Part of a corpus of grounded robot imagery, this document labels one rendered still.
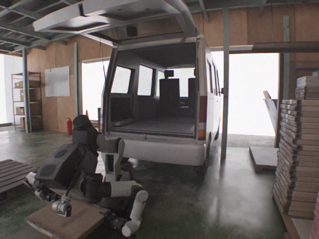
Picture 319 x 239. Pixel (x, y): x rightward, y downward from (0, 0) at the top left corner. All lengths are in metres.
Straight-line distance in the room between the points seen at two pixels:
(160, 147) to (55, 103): 4.90
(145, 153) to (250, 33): 3.18
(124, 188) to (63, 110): 5.33
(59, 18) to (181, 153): 1.74
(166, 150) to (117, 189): 1.16
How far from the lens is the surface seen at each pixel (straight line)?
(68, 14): 1.63
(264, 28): 4.34
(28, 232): 1.53
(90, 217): 1.45
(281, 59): 4.20
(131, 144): 2.34
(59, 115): 6.48
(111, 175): 1.74
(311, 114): 1.68
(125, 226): 1.28
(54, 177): 1.11
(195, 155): 2.11
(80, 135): 1.30
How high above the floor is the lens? 1.05
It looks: 7 degrees down
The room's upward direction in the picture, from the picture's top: straight up
